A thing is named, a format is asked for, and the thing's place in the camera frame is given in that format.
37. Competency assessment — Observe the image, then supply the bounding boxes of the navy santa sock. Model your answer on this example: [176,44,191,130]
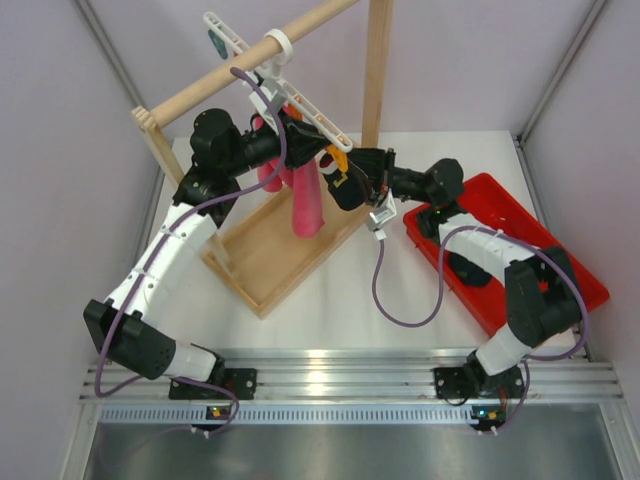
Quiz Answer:
[447,252,492,288]
[318,153,367,211]

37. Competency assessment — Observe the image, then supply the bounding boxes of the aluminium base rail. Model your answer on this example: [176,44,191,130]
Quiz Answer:
[79,351,624,429]

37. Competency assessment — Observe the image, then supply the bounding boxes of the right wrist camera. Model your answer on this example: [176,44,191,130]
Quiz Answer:
[366,193,397,241]

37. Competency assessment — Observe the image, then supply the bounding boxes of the teal clip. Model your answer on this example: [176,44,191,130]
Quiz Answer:
[207,30,228,60]

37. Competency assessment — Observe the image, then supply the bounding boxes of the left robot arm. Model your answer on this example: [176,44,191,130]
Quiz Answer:
[83,109,329,397]

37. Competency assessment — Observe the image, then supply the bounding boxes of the orange end clip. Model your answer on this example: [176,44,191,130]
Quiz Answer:
[326,145,349,173]

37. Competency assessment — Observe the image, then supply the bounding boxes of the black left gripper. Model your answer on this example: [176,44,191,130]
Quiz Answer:
[225,111,333,178]

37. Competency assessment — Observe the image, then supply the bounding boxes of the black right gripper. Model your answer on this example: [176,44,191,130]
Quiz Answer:
[341,148,437,209]

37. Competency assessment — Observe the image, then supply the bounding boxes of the wooden rack frame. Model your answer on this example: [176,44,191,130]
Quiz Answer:
[130,0,396,319]

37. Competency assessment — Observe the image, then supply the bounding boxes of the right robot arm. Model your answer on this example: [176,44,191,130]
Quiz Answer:
[347,148,588,406]

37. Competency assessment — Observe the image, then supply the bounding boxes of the white clip hanger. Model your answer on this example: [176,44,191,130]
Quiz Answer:
[203,11,354,153]

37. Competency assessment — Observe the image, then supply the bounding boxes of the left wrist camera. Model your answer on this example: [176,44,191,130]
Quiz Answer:
[249,82,287,115]

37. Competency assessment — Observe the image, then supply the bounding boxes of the pink sock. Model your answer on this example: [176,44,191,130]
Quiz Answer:
[292,160,324,238]
[257,102,301,194]

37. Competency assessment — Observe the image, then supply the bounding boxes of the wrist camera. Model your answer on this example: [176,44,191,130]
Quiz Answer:
[366,193,397,241]
[249,82,287,115]

